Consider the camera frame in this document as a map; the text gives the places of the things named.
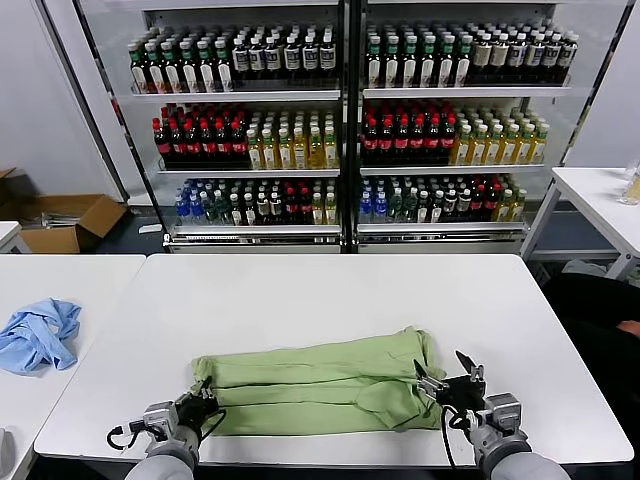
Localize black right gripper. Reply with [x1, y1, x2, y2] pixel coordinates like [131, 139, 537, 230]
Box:
[412, 349, 487, 414]

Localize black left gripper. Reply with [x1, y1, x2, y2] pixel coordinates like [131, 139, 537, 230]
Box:
[174, 378, 220, 426]

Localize light green t-shirt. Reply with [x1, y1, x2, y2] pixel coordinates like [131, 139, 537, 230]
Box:
[188, 325, 448, 436]

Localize grey clothes pile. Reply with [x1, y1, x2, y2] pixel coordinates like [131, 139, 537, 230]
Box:
[562, 258, 609, 276]

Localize glass door beverage cooler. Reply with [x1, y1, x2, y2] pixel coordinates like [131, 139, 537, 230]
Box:
[75, 0, 353, 255]
[350, 0, 602, 255]

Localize white cooler shelf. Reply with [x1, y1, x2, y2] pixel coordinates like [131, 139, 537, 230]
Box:
[363, 87, 574, 100]
[158, 167, 342, 180]
[131, 89, 342, 105]
[360, 162, 547, 178]
[170, 223, 343, 237]
[358, 221, 530, 234]

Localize small red cap cola bottle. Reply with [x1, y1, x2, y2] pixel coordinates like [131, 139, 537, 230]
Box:
[298, 189, 315, 226]
[471, 184, 487, 223]
[484, 184, 501, 223]
[284, 189, 301, 226]

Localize crumpled light blue shirt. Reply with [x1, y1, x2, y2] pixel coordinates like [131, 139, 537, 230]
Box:
[0, 297, 83, 374]

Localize open cardboard box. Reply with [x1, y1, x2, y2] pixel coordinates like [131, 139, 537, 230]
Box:
[0, 168, 130, 255]

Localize white plastic container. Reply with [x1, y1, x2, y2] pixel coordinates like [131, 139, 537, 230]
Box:
[0, 428, 16, 474]

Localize silver metal parts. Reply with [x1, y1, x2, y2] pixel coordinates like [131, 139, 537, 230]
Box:
[39, 212, 78, 228]

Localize yellow juice bottle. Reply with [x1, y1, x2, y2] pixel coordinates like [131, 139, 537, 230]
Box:
[323, 125, 341, 170]
[292, 127, 310, 170]
[307, 126, 326, 170]
[453, 125, 475, 167]
[247, 129, 265, 171]
[515, 125, 535, 166]
[470, 125, 490, 167]
[277, 128, 294, 170]
[500, 125, 520, 166]
[485, 125, 505, 167]
[529, 124, 551, 165]
[262, 129, 280, 171]

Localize white side table right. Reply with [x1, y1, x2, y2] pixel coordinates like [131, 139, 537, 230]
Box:
[520, 167, 640, 281]

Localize small white table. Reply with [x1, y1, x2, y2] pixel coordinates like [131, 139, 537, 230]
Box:
[0, 221, 33, 255]

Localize clear yellowish bottle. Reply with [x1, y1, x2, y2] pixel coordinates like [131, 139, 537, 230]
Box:
[618, 159, 640, 207]

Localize green cap tea bottle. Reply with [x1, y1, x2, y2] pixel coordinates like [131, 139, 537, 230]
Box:
[179, 41, 201, 94]
[214, 39, 235, 93]
[454, 39, 473, 89]
[402, 39, 421, 90]
[367, 39, 386, 90]
[384, 39, 404, 90]
[438, 39, 457, 90]
[161, 41, 185, 94]
[420, 39, 439, 90]
[196, 40, 218, 94]
[144, 42, 170, 95]
[128, 44, 153, 95]

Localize open glass cooler door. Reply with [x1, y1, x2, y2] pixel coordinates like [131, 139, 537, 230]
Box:
[40, 0, 133, 204]
[560, 0, 640, 169]

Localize dark bottle beige label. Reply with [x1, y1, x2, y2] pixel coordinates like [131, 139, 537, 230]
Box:
[489, 34, 510, 84]
[472, 34, 492, 84]

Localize dark bottle white blue label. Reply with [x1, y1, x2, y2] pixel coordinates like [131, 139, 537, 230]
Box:
[232, 36, 251, 82]
[319, 32, 338, 80]
[264, 35, 283, 81]
[524, 34, 545, 84]
[301, 33, 321, 80]
[249, 35, 267, 82]
[506, 34, 527, 84]
[283, 34, 303, 81]
[541, 34, 561, 84]
[558, 34, 578, 83]

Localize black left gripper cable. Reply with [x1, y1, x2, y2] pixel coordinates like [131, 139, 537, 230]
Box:
[197, 407, 227, 441]

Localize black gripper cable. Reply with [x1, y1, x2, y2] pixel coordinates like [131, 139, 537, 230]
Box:
[439, 404, 479, 471]
[197, 407, 227, 441]

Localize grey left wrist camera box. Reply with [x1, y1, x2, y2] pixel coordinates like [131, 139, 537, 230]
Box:
[142, 402, 176, 441]

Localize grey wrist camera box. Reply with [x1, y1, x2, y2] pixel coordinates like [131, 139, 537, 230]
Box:
[484, 393, 524, 431]
[142, 402, 176, 441]

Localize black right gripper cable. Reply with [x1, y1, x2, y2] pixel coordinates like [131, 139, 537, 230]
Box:
[439, 404, 479, 471]

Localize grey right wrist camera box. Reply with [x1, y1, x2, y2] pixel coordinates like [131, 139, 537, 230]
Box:
[484, 393, 524, 431]

